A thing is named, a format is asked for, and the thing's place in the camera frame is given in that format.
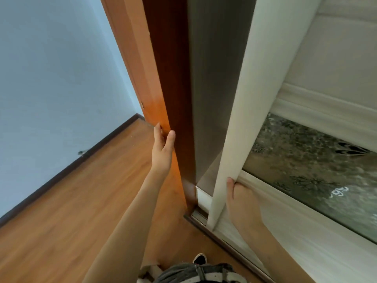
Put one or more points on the person's right hand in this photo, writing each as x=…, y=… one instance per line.
x=244, y=206

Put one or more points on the person's left hand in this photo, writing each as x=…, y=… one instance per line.
x=162, y=156

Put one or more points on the white wardrobe with wooden side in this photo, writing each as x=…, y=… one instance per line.
x=324, y=70

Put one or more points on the person's left forearm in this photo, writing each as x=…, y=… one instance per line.
x=126, y=232

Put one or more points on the person's right forearm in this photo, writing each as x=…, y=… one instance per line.
x=274, y=256

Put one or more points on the person's right black shoe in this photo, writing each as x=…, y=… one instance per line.
x=200, y=259

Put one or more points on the person's white belt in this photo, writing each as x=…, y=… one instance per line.
x=218, y=275

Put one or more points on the person's grey trousers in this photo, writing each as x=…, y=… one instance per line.
x=176, y=275

